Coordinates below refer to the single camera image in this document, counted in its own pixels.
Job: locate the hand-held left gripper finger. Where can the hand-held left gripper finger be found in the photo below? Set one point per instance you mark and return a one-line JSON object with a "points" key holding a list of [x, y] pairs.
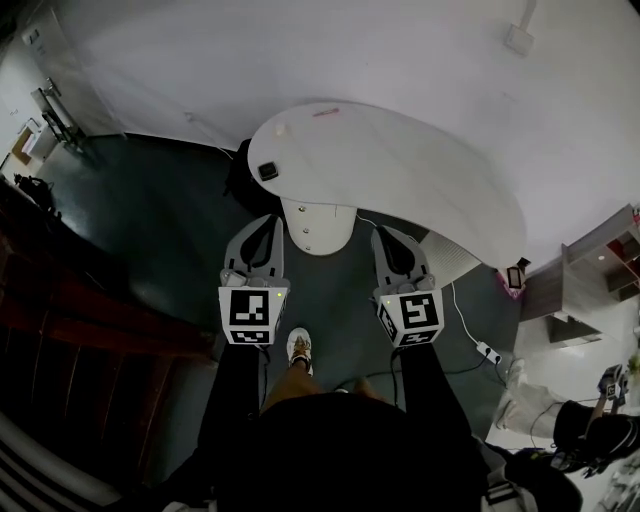
{"points": [[234, 250], [279, 250]]}

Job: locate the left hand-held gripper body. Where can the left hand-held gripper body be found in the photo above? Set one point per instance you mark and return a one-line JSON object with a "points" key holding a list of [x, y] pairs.
{"points": [[250, 310]]}

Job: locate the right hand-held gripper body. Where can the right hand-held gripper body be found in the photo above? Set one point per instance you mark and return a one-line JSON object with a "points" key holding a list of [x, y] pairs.
{"points": [[417, 315]]}

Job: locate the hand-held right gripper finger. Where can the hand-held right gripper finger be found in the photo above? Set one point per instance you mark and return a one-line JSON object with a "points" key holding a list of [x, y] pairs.
{"points": [[381, 260], [421, 262]]}

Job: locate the small black square device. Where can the small black square device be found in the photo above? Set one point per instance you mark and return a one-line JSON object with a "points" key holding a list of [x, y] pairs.
{"points": [[268, 170]]}

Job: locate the small white object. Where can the small white object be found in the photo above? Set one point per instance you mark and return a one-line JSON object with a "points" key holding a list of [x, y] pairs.
{"points": [[280, 129]]}

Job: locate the pink pen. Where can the pink pen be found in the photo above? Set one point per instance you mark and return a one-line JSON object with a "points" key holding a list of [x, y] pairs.
{"points": [[326, 113]]}

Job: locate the person's right forearm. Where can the person's right forearm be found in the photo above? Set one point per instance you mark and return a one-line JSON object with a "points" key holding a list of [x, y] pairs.
{"points": [[432, 390]]}

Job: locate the person's left forearm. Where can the person's left forearm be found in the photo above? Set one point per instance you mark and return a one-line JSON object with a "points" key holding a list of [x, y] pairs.
{"points": [[235, 390]]}

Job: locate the white curved table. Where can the white curved table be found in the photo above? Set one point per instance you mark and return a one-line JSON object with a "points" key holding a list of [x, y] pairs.
{"points": [[380, 165]]}

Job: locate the white ribbed panel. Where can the white ribbed panel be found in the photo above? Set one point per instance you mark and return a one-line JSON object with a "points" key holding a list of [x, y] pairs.
{"points": [[447, 257]]}

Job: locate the person's white left shoe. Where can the person's white left shoe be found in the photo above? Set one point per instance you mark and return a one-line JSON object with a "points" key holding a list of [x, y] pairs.
{"points": [[300, 347]]}

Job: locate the white power strip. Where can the white power strip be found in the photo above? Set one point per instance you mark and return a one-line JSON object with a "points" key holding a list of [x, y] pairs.
{"points": [[488, 352]]}

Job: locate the person's left leg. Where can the person's left leg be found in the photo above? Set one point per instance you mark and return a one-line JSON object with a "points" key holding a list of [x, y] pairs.
{"points": [[292, 385]]}

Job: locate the person's leg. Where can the person's leg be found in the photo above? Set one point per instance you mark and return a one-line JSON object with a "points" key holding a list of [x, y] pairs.
{"points": [[367, 387], [292, 385]]}

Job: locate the person's right leg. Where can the person's right leg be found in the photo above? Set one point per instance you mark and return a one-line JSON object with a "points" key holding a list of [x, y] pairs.
{"points": [[367, 387]]}

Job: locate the black framed picture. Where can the black framed picture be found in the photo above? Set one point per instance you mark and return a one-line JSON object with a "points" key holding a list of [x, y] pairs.
{"points": [[516, 276]]}

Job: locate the person's black-clothed torso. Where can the person's black-clothed torso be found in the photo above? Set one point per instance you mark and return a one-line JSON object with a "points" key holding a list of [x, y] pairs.
{"points": [[350, 450]]}

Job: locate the wooden shelf unit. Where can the wooden shelf unit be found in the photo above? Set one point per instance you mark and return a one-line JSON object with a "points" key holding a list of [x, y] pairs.
{"points": [[580, 280]]}

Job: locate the dark wooden staircase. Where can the dark wooden staircase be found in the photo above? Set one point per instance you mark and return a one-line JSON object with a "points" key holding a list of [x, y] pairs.
{"points": [[75, 325]]}

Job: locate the black equipment pile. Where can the black equipment pile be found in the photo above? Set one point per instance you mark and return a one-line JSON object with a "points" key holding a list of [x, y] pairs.
{"points": [[32, 192]]}

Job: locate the metal cart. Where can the metal cart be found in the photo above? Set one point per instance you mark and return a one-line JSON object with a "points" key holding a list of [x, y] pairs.
{"points": [[55, 115]]}

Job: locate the white wall socket box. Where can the white wall socket box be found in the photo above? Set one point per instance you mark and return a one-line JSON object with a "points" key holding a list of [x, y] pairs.
{"points": [[518, 39]]}

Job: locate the white wall conduit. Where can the white wall conduit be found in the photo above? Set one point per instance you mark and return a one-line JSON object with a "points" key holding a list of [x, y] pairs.
{"points": [[526, 11]]}

